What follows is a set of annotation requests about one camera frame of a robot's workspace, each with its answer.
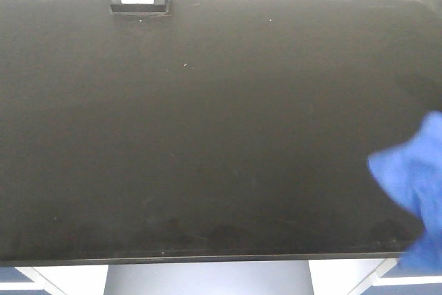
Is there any blue microfiber cloth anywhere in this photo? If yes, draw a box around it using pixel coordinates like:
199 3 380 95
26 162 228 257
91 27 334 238
367 111 441 273

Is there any blue base cabinet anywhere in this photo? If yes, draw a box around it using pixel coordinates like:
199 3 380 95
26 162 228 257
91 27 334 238
1 265 108 294
309 258 441 294

